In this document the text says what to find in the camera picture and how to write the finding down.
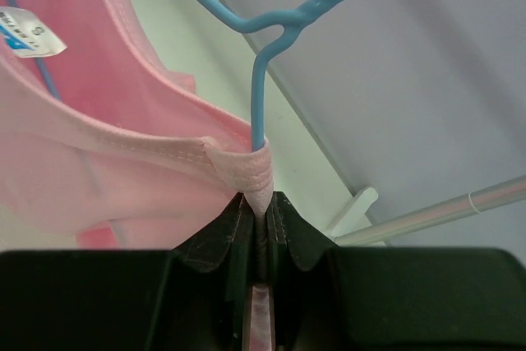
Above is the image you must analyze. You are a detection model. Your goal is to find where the white metal clothes rack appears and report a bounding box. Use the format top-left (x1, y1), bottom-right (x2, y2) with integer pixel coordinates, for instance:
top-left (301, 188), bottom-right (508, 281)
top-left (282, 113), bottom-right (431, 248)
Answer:
top-left (335, 176), bottom-right (525, 247)

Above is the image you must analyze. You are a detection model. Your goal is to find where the pink t shirt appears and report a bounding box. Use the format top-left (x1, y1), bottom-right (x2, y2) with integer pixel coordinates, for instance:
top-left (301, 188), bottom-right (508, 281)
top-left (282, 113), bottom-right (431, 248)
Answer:
top-left (1, 0), bottom-right (275, 350)

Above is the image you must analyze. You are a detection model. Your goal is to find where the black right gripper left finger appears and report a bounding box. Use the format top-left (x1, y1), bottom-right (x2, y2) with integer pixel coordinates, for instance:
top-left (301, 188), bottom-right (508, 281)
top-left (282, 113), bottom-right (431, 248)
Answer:
top-left (170, 193), bottom-right (254, 350)

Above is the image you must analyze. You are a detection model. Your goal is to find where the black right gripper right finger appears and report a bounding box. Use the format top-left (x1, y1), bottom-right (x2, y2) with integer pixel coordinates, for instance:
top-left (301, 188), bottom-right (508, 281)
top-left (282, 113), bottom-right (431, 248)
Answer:
top-left (265, 192), bottom-right (339, 350)

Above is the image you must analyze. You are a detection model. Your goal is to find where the blue wire hanger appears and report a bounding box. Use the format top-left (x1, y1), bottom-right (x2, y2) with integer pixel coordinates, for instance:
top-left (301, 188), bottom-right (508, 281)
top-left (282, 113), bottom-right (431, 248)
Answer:
top-left (0, 0), bottom-right (402, 153)

